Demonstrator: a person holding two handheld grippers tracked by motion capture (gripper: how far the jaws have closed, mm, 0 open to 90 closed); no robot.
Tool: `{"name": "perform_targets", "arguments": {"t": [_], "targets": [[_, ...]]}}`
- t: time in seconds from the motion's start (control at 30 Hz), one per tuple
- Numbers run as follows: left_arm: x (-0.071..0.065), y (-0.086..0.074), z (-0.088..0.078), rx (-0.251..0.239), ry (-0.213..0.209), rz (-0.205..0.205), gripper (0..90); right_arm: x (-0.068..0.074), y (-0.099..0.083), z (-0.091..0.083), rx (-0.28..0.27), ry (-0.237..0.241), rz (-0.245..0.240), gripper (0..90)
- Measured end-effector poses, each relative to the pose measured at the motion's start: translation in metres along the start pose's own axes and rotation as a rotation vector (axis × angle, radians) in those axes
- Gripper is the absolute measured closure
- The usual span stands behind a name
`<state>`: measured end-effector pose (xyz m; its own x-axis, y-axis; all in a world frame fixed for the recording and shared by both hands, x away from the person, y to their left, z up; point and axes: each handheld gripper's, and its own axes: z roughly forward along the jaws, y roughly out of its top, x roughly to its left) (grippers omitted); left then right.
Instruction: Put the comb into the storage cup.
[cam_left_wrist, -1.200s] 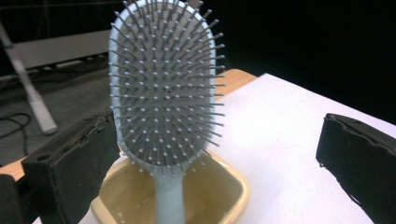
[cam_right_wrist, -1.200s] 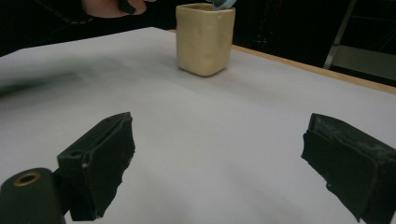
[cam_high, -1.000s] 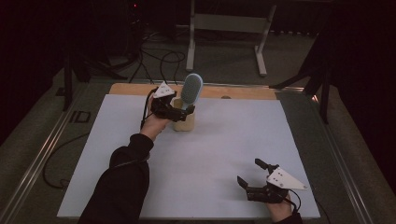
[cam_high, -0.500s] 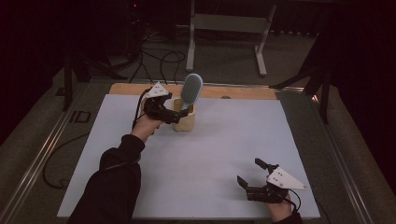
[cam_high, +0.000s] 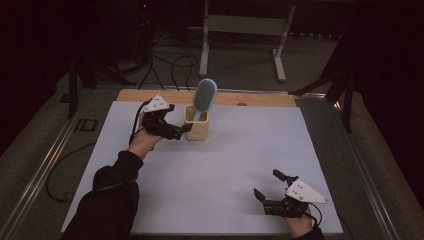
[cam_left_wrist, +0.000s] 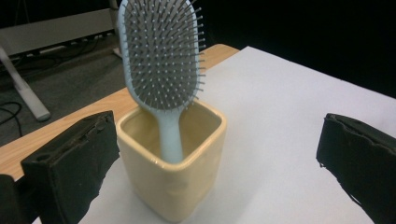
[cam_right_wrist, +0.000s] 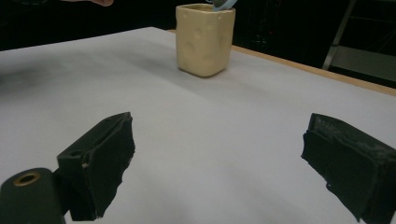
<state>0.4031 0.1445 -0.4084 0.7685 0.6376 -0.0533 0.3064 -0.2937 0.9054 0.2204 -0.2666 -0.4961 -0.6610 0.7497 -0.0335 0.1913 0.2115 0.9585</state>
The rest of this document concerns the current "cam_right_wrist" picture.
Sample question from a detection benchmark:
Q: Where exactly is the white metal stand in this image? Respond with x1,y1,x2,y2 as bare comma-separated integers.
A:
321,0,396,86

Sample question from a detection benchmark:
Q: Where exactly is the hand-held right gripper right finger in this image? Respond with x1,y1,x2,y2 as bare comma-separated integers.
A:
300,112,396,224

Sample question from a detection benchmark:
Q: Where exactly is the pale table mat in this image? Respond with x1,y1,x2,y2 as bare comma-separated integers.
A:
0,26,396,224

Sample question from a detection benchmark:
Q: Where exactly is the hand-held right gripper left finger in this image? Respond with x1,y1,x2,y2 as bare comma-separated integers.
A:
56,111,136,222

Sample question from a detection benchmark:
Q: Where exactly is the light blue hairbrush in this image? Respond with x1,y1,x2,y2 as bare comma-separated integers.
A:
206,0,238,12

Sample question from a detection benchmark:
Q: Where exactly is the yellow square cup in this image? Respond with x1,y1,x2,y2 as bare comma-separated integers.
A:
175,3,237,78

